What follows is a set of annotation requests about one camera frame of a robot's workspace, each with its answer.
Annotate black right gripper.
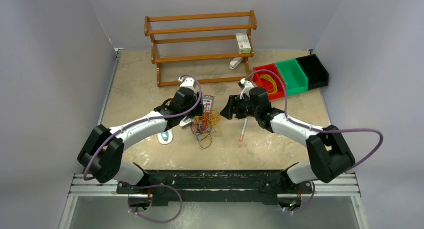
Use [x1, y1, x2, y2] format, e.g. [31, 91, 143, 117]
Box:
[220, 94, 260, 120]

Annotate orange cable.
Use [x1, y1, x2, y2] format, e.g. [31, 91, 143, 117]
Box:
[191, 109, 223, 143]

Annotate yellow cable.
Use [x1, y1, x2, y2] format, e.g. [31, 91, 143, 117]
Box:
[258, 74, 279, 96]

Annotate red plastic bin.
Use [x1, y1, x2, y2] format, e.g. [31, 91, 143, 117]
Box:
[253, 63, 287, 101]

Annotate green plastic bin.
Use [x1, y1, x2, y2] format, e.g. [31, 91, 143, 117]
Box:
[275, 59, 309, 96]

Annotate black plastic bin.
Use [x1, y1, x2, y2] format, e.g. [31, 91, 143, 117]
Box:
[295, 54, 330, 91]

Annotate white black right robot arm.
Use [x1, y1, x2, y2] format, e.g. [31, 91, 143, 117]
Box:
[220, 87, 356, 193]

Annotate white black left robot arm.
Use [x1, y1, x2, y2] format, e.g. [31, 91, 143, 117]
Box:
[77, 87, 203, 194]

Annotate light blue white stapler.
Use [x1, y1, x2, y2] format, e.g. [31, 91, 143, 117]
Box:
[179, 116, 193, 128]

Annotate pack of coloured markers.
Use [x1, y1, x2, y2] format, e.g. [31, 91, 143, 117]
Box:
[202, 94, 215, 114]

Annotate white orange-capped marker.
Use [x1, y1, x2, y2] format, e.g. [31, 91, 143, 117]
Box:
[239, 118, 248, 142]

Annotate blue white tape package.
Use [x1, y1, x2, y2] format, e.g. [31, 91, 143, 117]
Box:
[157, 129, 174, 146]

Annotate white stapler under rack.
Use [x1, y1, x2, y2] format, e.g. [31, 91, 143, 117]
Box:
[229, 57, 244, 70]

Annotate white red small box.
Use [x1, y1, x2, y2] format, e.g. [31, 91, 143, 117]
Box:
[235, 33, 252, 55]

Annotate wooden three-tier rack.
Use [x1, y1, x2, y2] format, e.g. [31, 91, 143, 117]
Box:
[143, 10, 258, 88]

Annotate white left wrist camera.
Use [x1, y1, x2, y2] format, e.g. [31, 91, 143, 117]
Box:
[178, 76, 197, 92]

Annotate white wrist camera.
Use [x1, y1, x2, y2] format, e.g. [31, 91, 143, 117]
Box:
[178, 76, 197, 92]
[238, 78, 255, 99]

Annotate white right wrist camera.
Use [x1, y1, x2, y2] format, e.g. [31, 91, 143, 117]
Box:
[238, 78, 255, 99]

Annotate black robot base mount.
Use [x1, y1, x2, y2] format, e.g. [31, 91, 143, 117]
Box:
[118, 170, 313, 207]

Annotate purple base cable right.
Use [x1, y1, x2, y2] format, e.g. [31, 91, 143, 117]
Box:
[283, 182, 317, 215]

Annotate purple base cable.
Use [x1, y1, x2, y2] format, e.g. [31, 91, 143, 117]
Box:
[283, 182, 317, 215]
[127, 184, 184, 225]

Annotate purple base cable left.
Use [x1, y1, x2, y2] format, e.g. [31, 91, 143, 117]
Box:
[127, 184, 184, 225]

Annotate aluminium rail frame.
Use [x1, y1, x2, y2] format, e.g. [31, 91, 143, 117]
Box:
[59, 174, 370, 229]

